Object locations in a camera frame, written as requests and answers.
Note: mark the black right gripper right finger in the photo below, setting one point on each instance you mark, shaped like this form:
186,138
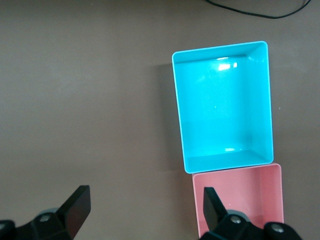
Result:
215,215

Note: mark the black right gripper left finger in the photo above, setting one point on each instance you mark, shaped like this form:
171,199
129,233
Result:
72,215

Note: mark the pink plastic bin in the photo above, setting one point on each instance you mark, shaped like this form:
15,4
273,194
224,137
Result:
245,190

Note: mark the blue plastic bin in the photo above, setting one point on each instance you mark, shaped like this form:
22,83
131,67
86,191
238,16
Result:
220,105

